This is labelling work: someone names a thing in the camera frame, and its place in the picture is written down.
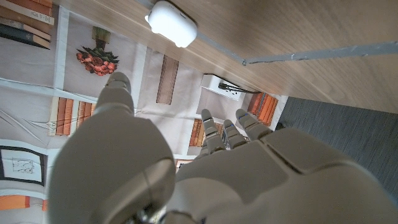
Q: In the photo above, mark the white AirPods case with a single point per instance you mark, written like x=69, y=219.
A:
x=172, y=25

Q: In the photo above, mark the grey tape strip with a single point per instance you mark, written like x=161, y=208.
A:
x=311, y=55
x=217, y=46

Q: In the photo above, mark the printed bookshelf backdrop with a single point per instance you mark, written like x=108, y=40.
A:
x=28, y=62

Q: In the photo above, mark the white power strip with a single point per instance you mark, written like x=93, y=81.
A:
x=214, y=87

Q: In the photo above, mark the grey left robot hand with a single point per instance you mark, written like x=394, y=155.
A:
x=217, y=186

